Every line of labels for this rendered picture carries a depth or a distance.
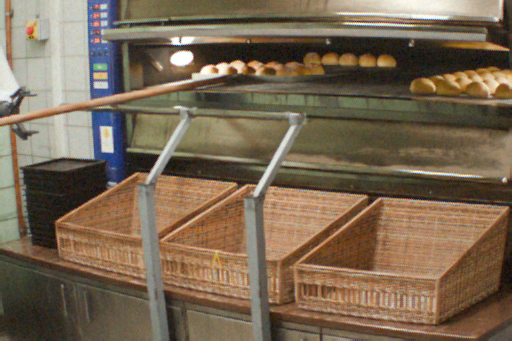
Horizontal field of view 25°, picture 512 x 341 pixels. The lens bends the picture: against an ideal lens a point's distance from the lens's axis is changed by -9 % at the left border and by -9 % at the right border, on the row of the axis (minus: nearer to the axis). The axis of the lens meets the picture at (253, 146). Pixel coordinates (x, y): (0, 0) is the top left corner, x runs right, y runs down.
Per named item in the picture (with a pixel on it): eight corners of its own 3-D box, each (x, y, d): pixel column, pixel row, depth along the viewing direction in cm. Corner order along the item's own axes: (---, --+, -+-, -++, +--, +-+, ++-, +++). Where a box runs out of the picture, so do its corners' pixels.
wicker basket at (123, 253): (144, 238, 497) (137, 171, 493) (245, 255, 459) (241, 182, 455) (56, 259, 462) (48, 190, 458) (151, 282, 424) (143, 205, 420)
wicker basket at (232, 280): (252, 256, 457) (247, 183, 453) (373, 272, 419) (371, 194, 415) (158, 283, 421) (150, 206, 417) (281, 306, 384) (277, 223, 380)
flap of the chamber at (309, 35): (101, 40, 478) (137, 45, 493) (485, 41, 357) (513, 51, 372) (102, 34, 478) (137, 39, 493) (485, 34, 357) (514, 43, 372)
